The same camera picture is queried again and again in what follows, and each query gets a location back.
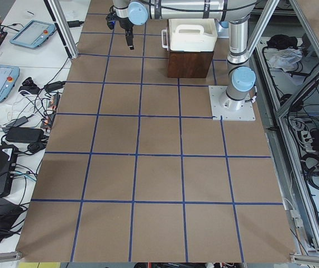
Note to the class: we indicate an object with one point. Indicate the wooden drawer with white handle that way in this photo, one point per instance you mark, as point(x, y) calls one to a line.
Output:
point(165, 39)

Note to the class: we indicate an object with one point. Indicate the white plastic storage bin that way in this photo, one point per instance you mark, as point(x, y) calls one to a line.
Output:
point(192, 35)

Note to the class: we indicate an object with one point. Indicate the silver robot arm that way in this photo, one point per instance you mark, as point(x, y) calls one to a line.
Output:
point(235, 13)

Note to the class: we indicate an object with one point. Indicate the crumpled white cloth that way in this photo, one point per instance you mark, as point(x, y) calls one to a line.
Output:
point(286, 59)

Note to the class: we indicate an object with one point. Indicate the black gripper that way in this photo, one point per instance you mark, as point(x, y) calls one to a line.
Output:
point(127, 24)

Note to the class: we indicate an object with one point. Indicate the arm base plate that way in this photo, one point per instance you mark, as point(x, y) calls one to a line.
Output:
point(225, 109)

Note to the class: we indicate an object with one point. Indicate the black power adapter brick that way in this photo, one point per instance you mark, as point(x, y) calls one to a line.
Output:
point(24, 135)

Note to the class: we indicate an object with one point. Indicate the upper blue teach pendant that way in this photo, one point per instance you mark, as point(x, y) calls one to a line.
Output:
point(34, 34)

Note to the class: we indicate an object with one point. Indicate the dark brown wooden cabinet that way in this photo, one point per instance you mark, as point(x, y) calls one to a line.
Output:
point(189, 64)

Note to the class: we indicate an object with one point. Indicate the aluminium frame post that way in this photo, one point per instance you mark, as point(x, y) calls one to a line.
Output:
point(57, 15)

